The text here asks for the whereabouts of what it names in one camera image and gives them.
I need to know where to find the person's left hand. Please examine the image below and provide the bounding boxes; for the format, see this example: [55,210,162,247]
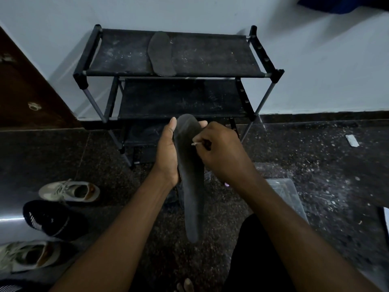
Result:
[153,117,208,188]

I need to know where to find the person's right hand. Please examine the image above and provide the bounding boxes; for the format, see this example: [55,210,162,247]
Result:
[193,121,261,189]

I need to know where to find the black shoe insole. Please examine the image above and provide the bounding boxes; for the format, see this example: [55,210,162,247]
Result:
[148,31,177,77]
[172,114,208,244]

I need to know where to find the person's left forearm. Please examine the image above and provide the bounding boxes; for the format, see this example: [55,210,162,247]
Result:
[50,173,180,292]

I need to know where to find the person's right forearm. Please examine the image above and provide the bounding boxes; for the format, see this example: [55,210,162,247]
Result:
[232,167,375,292]

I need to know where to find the black fabric shoe rack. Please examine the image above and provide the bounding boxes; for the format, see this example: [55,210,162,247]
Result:
[73,24,285,171]

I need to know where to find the clear plastic container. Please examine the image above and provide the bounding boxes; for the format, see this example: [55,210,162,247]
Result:
[264,178,309,225]

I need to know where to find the beige grey sneaker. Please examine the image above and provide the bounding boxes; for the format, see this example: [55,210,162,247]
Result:
[38,178,100,204]
[0,240,67,274]

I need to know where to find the person's black shorts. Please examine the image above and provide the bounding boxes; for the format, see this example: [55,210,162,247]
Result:
[223,213,298,292]

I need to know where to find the person's toes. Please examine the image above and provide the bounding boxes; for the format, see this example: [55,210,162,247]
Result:
[176,278,195,292]

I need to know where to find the black white-striped sneaker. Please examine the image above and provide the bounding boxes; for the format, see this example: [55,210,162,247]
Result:
[22,200,89,241]

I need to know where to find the brown wooden door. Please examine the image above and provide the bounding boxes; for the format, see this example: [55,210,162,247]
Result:
[0,26,82,130]

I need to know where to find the black white flat object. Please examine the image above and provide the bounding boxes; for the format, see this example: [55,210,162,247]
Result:
[376,206,389,238]

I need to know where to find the dark blue cloth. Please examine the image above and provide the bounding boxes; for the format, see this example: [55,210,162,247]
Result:
[297,0,389,14]

